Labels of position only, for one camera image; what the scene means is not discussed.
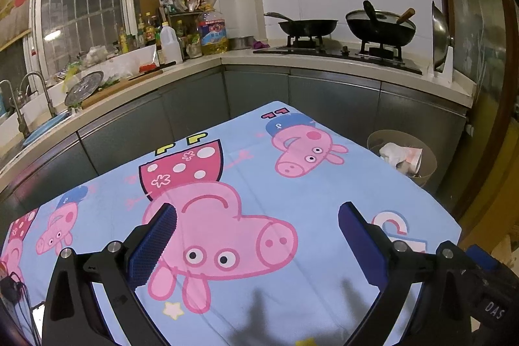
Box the pink white crushed carton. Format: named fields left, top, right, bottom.
left=396, top=147, right=423, bottom=176

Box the white tissue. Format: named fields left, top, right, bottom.
left=379, top=142, right=408, bottom=168

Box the beige round trash bin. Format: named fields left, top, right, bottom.
left=367, top=129, right=437, bottom=187

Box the barred kitchen window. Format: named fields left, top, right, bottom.
left=30, top=0, right=135, bottom=82

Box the blue cartoon pig tablecloth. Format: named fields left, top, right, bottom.
left=1, top=102, right=461, bottom=345

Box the round metal pot lid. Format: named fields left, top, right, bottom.
left=64, top=71, right=104, bottom=108

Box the gas stove top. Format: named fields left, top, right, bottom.
left=252, top=37, right=423, bottom=76

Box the chrome sink faucet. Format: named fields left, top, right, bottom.
left=18, top=71, right=58, bottom=118

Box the white plastic jug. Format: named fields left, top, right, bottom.
left=160, top=22, right=183, bottom=65

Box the steel wok lid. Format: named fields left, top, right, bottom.
left=431, top=3, right=454, bottom=71

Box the black lidded wok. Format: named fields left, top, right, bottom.
left=346, top=0, right=416, bottom=47

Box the large cooking oil bottle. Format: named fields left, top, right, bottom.
left=197, top=9, right=229, bottom=55

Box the black wok with handle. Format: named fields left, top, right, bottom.
left=264, top=12, right=338, bottom=38

